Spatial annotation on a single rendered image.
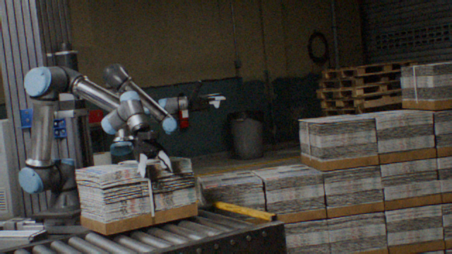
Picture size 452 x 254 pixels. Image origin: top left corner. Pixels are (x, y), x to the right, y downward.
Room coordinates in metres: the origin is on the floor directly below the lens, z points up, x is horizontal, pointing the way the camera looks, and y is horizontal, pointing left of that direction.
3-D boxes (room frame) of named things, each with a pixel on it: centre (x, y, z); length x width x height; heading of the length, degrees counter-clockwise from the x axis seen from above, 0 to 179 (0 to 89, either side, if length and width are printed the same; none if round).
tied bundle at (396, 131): (3.31, -0.84, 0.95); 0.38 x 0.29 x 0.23; 8
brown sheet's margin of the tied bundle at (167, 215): (2.55, 0.28, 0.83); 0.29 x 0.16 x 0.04; 30
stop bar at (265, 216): (2.47, -0.03, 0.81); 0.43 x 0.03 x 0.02; 30
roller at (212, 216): (2.44, 0.04, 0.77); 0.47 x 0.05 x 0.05; 30
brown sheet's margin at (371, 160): (3.27, -0.56, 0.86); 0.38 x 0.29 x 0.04; 8
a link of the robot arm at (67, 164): (2.86, 0.75, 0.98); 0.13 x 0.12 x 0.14; 149
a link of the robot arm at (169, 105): (3.46, 0.29, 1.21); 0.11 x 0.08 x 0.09; 92
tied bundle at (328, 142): (3.27, -0.56, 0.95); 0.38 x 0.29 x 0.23; 8
